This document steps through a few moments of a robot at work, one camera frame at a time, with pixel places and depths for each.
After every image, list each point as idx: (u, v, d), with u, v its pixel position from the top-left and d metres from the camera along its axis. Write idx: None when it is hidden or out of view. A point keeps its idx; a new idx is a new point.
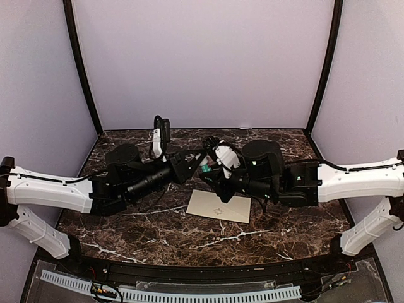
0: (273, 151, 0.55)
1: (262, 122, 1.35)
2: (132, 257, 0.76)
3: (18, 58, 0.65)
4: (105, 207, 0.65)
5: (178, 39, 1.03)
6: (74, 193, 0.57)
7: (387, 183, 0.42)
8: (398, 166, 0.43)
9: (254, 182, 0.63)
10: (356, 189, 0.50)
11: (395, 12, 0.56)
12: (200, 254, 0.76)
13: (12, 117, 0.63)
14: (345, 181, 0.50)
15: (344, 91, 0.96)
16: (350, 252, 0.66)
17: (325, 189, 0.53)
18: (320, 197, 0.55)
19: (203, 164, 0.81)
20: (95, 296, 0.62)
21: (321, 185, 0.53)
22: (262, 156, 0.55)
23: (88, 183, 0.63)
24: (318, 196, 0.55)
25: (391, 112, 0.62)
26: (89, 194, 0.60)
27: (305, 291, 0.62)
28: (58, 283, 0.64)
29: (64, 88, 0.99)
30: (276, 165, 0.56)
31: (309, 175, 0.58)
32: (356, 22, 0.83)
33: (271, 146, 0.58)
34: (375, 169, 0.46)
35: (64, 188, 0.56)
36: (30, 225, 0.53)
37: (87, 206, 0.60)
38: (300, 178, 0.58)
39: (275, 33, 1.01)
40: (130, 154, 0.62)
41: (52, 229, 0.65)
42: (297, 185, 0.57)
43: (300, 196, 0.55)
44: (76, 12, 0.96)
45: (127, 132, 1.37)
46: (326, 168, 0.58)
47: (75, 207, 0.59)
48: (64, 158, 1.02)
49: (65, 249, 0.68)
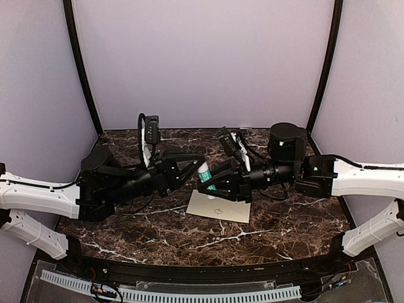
0: (301, 136, 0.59)
1: (262, 122, 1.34)
2: (132, 257, 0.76)
3: (17, 58, 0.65)
4: (89, 214, 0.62)
5: (178, 39, 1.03)
6: (62, 199, 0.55)
7: (400, 185, 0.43)
8: None
9: (281, 168, 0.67)
10: (368, 187, 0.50)
11: (395, 13, 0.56)
12: (200, 254, 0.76)
13: (12, 117, 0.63)
14: (358, 178, 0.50)
15: (344, 91, 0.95)
16: (349, 252, 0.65)
17: (339, 183, 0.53)
18: (334, 191, 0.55)
19: (204, 171, 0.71)
20: (95, 296, 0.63)
21: (336, 178, 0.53)
22: (291, 139, 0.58)
23: (76, 188, 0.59)
24: (332, 188, 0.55)
25: (391, 112, 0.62)
26: (76, 199, 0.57)
27: (305, 291, 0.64)
28: (58, 283, 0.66)
29: (64, 88, 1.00)
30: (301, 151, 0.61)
31: (326, 166, 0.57)
32: (356, 22, 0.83)
33: (299, 131, 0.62)
34: (388, 170, 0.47)
35: (52, 193, 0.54)
36: (24, 227, 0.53)
37: (75, 212, 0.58)
38: (317, 169, 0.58)
39: (275, 33, 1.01)
40: (101, 158, 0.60)
41: (48, 231, 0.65)
42: (314, 175, 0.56)
43: (315, 185, 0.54)
44: (76, 12, 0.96)
45: (127, 132, 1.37)
46: (341, 163, 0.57)
47: (64, 212, 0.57)
48: (64, 158, 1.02)
49: (63, 250, 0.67)
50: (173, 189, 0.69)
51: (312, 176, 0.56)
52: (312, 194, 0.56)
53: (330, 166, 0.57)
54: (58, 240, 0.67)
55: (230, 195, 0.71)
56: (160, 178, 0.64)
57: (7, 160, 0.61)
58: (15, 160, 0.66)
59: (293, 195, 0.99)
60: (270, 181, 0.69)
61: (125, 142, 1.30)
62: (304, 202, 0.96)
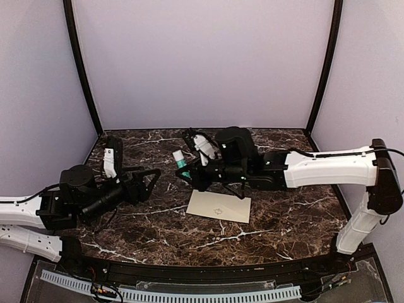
0: (241, 136, 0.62)
1: (262, 122, 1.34)
2: (132, 257, 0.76)
3: (17, 57, 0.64)
4: (55, 226, 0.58)
5: (178, 38, 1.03)
6: (23, 212, 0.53)
7: (355, 170, 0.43)
8: (366, 153, 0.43)
9: (229, 167, 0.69)
10: (324, 175, 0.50)
11: (394, 13, 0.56)
12: (200, 254, 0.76)
13: (12, 117, 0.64)
14: (314, 166, 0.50)
15: (345, 91, 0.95)
16: (348, 250, 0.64)
17: (291, 174, 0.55)
18: (288, 182, 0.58)
19: (178, 160, 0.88)
20: (95, 296, 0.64)
21: (288, 170, 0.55)
22: (231, 139, 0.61)
23: (40, 199, 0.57)
24: (286, 180, 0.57)
25: (392, 111, 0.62)
26: (36, 210, 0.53)
27: (305, 291, 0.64)
28: (59, 283, 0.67)
29: (64, 88, 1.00)
30: (244, 150, 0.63)
31: (277, 160, 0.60)
32: (356, 22, 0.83)
33: (240, 130, 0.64)
34: (344, 156, 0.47)
35: (15, 207, 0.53)
36: (11, 237, 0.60)
37: (38, 222, 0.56)
38: (269, 163, 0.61)
39: (274, 32, 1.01)
40: (85, 176, 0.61)
41: (38, 236, 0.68)
42: (265, 169, 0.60)
43: (266, 178, 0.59)
44: (76, 12, 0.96)
45: (127, 132, 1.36)
46: (297, 154, 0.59)
47: (34, 223, 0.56)
48: (64, 158, 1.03)
49: (56, 252, 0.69)
50: (143, 199, 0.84)
51: (264, 170, 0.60)
52: (266, 187, 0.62)
53: (278, 159, 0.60)
54: (49, 243, 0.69)
55: (195, 185, 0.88)
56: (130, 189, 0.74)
57: (7, 160, 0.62)
58: (16, 160, 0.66)
59: (293, 195, 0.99)
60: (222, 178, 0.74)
61: (125, 142, 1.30)
62: (304, 202, 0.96)
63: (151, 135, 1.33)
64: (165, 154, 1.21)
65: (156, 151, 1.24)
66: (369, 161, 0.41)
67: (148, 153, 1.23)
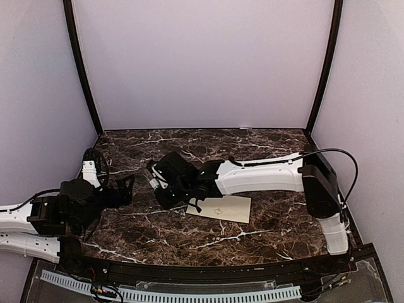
0: (169, 158, 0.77)
1: (262, 122, 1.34)
2: (132, 257, 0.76)
3: (17, 58, 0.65)
4: (45, 231, 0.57)
5: (178, 39, 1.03)
6: (17, 219, 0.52)
7: (284, 177, 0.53)
8: (291, 161, 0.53)
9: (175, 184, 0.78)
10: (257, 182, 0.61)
11: (395, 13, 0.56)
12: (200, 254, 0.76)
13: (12, 117, 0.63)
14: (244, 175, 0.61)
15: (345, 91, 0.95)
16: (341, 250, 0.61)
17: (221, 183, 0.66)
18: (223, 189, 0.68)
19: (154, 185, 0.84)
20: (95, 296, 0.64)
21: (223, 179, 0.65)
22: (161, 162, 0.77)
23: (32, 206, 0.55)
24: (220, 187, 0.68)
25: (391, 111, 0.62)
26: (28, 218, 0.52)
27: (305, 291, 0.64)
28: (58, 283, 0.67)
29: (64, 89, 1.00)
30: (176, 168, 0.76)
31: (209, 170, 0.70)
32: (356, 23, 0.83)
33: (170, 154, 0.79)
34: (274, 165, 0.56)
35: (8, 215, 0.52)
36: (10, 242, 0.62)
37: (33, 228, 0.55)
38: (202, 173, 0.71)
39: (274, 33, 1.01)
40: (85, 190, 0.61)
41: (35, 238, 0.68)
42: (200, 180, 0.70)
43: (202, 188, 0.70)
44: (76, 12, 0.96)
45: (127, 132, 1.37)
46: (228, 163, 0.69)
47: (29, 228, 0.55)
48: (64, 158, 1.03)
49: (53, 254, 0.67)
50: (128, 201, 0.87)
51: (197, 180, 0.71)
52: (201, 196, 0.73)
53: (212, 169, 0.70)
54: (47, 245, 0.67)
55: (166, 205, 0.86)
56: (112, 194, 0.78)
57: (7, 160, 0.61)
58: (16, 160, 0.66)
59: (293, 195, 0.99)
60: (173, 194, 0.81)
61: (125, 142, 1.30)
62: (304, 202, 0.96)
63: (151, 135, 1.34)
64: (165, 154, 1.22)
65: (156, 151, 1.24)
66: (293, 168, 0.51)
67: (148, 153, 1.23)
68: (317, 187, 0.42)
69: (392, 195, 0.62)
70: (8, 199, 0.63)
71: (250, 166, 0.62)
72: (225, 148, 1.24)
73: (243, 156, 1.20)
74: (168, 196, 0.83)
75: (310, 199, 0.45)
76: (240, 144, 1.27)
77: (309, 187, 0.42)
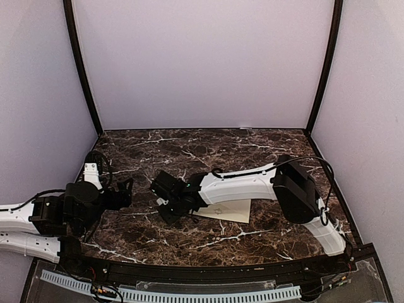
0: (158, 178, 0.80)
1: (262, 122, 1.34)
2: (132, 257, 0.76)
3: (17, 59, 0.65)
4: (47, 231, 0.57)
5: (178, 39, 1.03)
6: (18, 219, 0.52)
7: (260, 186, 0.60)
8: (266, 172, 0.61)
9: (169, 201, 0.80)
10: (236, 192, 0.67)
11: (396, 12, 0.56)
12: (200, 254, 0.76)
13: (11, 117, 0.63)
14: (224, 185, 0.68)
15: (345, 91, 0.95)
16: (338, 250, 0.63)
17: (204, 194, 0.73)
18: (207, 200, 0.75)
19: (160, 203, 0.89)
20: (95, 296, 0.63)
21: (206, 190, 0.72)
22: (152, 184, 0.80)
23: (34, 205, 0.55)
24: (203, 197, 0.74)
25: (391, 112, 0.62)
26: (29, 216, 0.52)
27: (305, 291, 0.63)
28: (58, 283, 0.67)
29: (64, 89, 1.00)
30: (166, 185, 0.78)
31: (194, 185, 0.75)
32: (356, 23, 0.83)
33: (160, 175, 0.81)
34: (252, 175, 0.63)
35: (9, 215, 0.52)
36: (10, 242, 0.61)
37: (33, 228, 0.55)
38: (189, 185, 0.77)
39: (275, 32, 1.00)
40: (91, 194, 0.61)
41: (36, 238, 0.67)
42: (185, 191, 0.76)
43: (189, 199, 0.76)
44: (76, 12, 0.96)
45: (127, 132, 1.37)
46: (209, 176, 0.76)
47: (29, 228, 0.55)
48: (64, 157, 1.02)
49: (53, 254, 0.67)
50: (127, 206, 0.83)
51: (184, 192, 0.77)
52: (189, 207, 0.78)
53: (197, 182, 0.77)
54: (47, 245, 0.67)
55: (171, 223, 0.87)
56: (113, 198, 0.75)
57: (7, 160, 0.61)
58: (15, 160, 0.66)
59: None
60: (173, 211, 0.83)
61: (125, 142, 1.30)
62: None
63: (151, 135, 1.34)
64: (165, 154, 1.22)
65: (156, 151, 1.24)
66: (267, 178, 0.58)
67: (148, 153, 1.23)
68: (287, 194, 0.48)
69: (392, 195, 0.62)
70: (7, 199, 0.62)
71: (229, 177, 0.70)
72: (225, 148, 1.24)
73: (243, 156, 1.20)
74: (168, 211, 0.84)
75: (285, 206, 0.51)
76: (240, 144, 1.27)
77: (281, 194, 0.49)
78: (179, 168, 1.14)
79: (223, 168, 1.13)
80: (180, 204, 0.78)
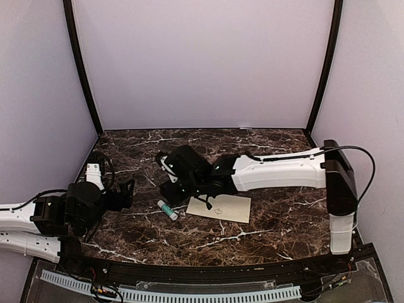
0: (180, 151, 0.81)
1: (262, 122, 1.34)
2: (132, 257, 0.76)
3: (17, 59, 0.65)
4: (47, 231, 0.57)
5: (179, 40, 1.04)
6: (18, 218, 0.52)
7: (307, 172, 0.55)
8: (314, 156, 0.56)
9: (184, 180, 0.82)
10: (277, 177, 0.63)
11: (396, 13, 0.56)
12: (200, 254, 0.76)
13: (11, 117, 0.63)
14: (263, 169, 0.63)
15: (345, 91, 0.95)
16: (344, 250, 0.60)
17: (238, 178, 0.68)
18: (239, 186, 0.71)
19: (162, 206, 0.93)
20: (95, 296, 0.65)
21: (239, 173, 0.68)
22: (170, 157, 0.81)
23: (35, 205, 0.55)
24: (235, 181, 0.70)
25: (391, 111, 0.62)
26: (31, 216, 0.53)
27: (305, 291, 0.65)
28: (59, 283, 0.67)
29: (64, 89, 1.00)
30: (188, 163, 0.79)
31: (225, 167, 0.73)
32: (356, 22, 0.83)
33: (182, 149, 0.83)
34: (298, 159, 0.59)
35: (11, 214, 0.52)
36: (10, 241, 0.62)
37: (35, 228, 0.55)
38: (217, 168, 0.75)
39: (274, 33, 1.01)
40: (93, 194, 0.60)
41: (36, 238, 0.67)
42: (215, 174, 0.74)
43: (217, 183, 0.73)
44: (76, 13, 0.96)
45: (127, 132, 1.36)
46: (245, 158, 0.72)
47: (30, 228, 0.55)
48: (64, 157, 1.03)
49: (53, 252, 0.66)
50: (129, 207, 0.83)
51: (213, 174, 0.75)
52: (213, 191, 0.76)
53: (228, 165, 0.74)
54: (47, 245, 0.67)
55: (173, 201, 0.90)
56: (115, 199, 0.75)
57: (7, 160, 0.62)
58: (15, 160, 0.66)
59: (293, 195, 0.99)
60: (183, 190, 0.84)
61: (125, 142, 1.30)
62: (304, 202, 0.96)
63: (151, 135, 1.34)
64: (165, 154, 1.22)
65: (156, 151, 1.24)
66: (316, 163, 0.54)
67: (148, 153, 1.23)
68: (338, 179, 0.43)
69: (392, 194, 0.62)
70: (8, 199, 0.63)
71: (269, 161, 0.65)
72: (225, 148, 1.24)
73: None
74: (176, 191, 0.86)
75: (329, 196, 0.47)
76: (240, 144, 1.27)
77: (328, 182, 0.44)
78: None
79: None
80: (204, 186, 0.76)
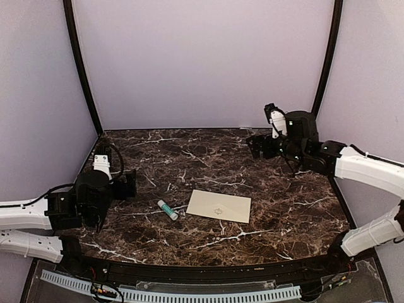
0: (308, 117, 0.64)
1: (262, 122, 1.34)
2: (132, 257, 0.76)
3: (18, 58, 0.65)
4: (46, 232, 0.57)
5: (179, 39, 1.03)
6: (30, 214, 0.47)
7: (390, 178, 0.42)
8: None
9: (290, 142, 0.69)
10: (366, 175, 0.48)
11: (396, 13, 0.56)
12: (200, 254, 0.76)
13: (11, 117, 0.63)
14: (358, 163, 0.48)
15: (345, 91, 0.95)
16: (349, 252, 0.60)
17: (341, 165, 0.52)
18: (338, 172, 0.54)
19: (162, 205, 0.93)
20: (95, 296, 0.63)
21: (340, 159, 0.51)
22: (297, 119, 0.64)
23: (47, 201, 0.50)
24: (335, 168, 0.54)
25: (391, 111, 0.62)
26: (45, 211, 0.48)
27: (305, 291, 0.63)
28: (58, 283, 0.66)
29: (64, 88, 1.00)
30: (307, 130, 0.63)
31: (334, 148, 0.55)
32: (356, 23, 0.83)
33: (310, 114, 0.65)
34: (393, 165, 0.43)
35: (21, 211, 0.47)
36: (11, 242, 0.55)
37: (48, 225, 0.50)
38: (325, 149, 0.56)
39: (274, 33, 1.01)
40: (102, 180, 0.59)
41: (37, 238, 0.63)
42: (321, 151, 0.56)
43: (320, 161, 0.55)
44: (77, 13, 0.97)
45: (127, 132, 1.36)
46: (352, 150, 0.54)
47: (41, 225, 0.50)
48: (64, 157, 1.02)
49: (57, 251, 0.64)
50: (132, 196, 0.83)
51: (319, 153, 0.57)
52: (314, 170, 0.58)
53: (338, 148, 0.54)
54: (49, 244, 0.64)
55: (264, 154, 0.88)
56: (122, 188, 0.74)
57: (8, 160, 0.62)
58: (16, 160, 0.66)
59: (293, 195, 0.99)
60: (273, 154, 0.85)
61: (125, 142, 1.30)
62: (304, 202, 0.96)
63: (151, 135, 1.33)
64: (165, 154, 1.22)
65: (156, 151, 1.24)
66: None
67: (148, 153, 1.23)
68: None
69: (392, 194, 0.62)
70: (8, 199, 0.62)
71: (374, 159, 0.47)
72: (225, 148, 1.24)
73: (243, 156, 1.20)
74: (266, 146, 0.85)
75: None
76: (240, 144, 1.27)
77: None
78: (179, 168, 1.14)
79: (223, 168, 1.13)
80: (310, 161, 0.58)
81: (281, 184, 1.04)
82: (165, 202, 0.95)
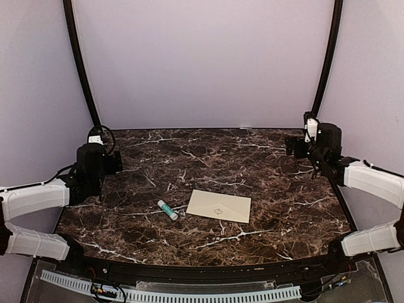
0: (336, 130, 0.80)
1: (262, 122, 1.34)
2: (132, 257, 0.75)
3: (18, 58, 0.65)
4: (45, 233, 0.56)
5: (179, 39, 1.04)
6: (54, 187, 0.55)
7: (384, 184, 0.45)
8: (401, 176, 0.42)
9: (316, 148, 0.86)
10: (365, 184, 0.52)
11: (396, 12, 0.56)
12: (200, 254, 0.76)
13: (11, 117, 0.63)
14: (361, 172, 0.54)
15: (345, 91, 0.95)
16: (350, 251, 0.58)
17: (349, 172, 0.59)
18: (346, 180, 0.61)
19: (162, 205, 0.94)
20: (95, 296, 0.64)
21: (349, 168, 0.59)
22: (326, 129, 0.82)
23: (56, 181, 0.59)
24: (344, 177, 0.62)
25: (391, 110, 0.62)
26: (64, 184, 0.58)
27: (305, 291, 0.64)
28: (58, 283, 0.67)
29: (64, 88, 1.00)
30: (333, 142, 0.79)
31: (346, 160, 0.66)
32: (356, 22, 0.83)
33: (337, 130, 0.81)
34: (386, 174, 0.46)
35: (43, 185, 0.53)
36: (26, 234, 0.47)
37: (63, 201, 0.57)
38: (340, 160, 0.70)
39: (274, 32, 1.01)
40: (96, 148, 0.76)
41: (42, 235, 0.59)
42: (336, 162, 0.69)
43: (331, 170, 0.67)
44: (77, 12, 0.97)
45: (127, 132, 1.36)
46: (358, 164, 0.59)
47: (57, 204, 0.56)
48: (64, 157, 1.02)
49: (65, 244, 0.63)
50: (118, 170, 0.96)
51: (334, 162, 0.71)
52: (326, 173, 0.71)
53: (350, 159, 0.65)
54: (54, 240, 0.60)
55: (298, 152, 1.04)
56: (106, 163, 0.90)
57: (8, 160, 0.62)
58: (16, 160, 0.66)
59: (293, 195, 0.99)
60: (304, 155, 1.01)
61: (125, 142, 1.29)
62: (304, 202, 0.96)
63: (151, 135, 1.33)
64: (165, 154, 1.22)
65: (156, 151, 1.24)
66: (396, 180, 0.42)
67: (148, 153, 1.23)
68: None
69: None
70: None
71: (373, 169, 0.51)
72: (225, 148, 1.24)
73: (243, 156, 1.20)
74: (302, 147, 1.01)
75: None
76: (240, 144, 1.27)
77: None
78: (179, 168, 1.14)
79: (223, 168, 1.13)
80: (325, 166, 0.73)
81: (281, 184, 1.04)
82: (165, 202, 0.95)
